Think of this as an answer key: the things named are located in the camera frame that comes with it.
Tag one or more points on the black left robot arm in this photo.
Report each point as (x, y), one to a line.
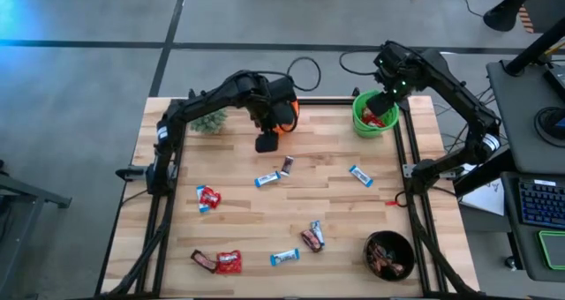
(198, 103)

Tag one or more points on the black aluminium rig frame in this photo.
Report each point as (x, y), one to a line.
(326, 101)

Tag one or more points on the black stand leg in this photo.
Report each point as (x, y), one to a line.
(503, 15)

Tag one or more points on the grey desk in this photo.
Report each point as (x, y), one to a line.
(525, 114)
(512, 247)

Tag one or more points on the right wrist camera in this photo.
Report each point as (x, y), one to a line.
(393, 57)

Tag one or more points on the black pole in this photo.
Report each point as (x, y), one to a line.
(534, 48)

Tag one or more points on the black metal cart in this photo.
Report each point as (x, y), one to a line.
(22, 194)

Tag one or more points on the white blue Hershey's bar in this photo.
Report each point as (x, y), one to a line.
(317, 230)
(267, 179)
(284, 257)
(199, 203)
(361, 175)

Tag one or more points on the green potted plant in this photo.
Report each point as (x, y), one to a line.
(209, 123)

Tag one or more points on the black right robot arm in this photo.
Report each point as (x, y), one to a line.
(463, 101)

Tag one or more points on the black round bowl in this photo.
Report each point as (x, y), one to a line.
(405, 247)

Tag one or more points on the black desk leg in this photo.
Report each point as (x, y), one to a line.
(481, 178)

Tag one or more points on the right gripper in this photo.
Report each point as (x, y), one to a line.
(406, 84)

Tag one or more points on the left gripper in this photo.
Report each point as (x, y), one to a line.
(273, 114)

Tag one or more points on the white paper sheet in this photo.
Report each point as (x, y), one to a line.
(485, 198)

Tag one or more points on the black backlit keyboard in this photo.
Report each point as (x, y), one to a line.
(543, 203)

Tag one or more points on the red Skittles bag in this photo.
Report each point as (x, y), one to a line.
(371, 120)
(228, 261)
(210, 197)

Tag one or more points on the brown Hershey's chocolate bar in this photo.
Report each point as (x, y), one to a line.
(376, 253)
(393, 267)
(287, 165)

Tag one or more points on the black round base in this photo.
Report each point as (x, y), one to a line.
(549, 122)

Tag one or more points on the small red connector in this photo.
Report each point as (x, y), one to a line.
(390, 203)

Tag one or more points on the green-edged black pad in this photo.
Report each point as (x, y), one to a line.
(552, 249)

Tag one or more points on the orange plastic bucket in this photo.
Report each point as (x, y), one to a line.
(284, 130)

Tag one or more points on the green plastic bucket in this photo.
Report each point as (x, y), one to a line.
(357, 120)

